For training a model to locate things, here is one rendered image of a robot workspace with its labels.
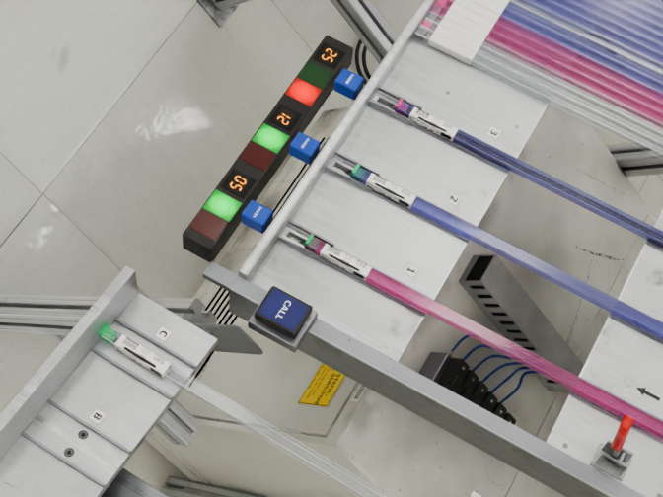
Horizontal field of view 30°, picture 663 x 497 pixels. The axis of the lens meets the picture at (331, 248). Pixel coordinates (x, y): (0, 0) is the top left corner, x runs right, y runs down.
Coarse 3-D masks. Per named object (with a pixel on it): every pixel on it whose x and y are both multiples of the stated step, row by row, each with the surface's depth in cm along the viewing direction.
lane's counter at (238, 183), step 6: (234, 174) 147; (240, 174) 147; (228, 180) 146; (234, 180) 146; (240, 180) 146; (246, 180) 146; (252, 180) 146; (222, 186) 146; (228, 186) 146; (234, 186) 146; (240, 186) 146; (246, 186) 146; (234, 192) 145; (240, 192) 145; (246, 192) 146
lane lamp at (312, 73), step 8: (312, 64) 155; (304, 72) 154; (312, 72) 154; (320, 72) 154; (328, 72) 154; (304, 80) 154; (312, 80) 154; (320, 80) 154; (328, 80) 154; (320, 88) 153
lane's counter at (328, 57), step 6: (324, 42) 157; (324, 48) 156; (330, 48) 156; (336, 48) 156; (318, 54) 156; (324, 54) 156; (330, 54) 156; (336, 54) 156; (342, 54) 156; (318, 60) 155; (324, 60) 155; (330, 60) 155; (336, 60) 155; (330, 66) 155
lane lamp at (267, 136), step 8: (264, 128) 150; (272, 128) 150; (256, 136) 149; (264, 136) 149; (272, 136) 149; (280, 136) 149; (288, 136) 150; (264, 144) 149; (272, 144) 149; (280, 144) 149
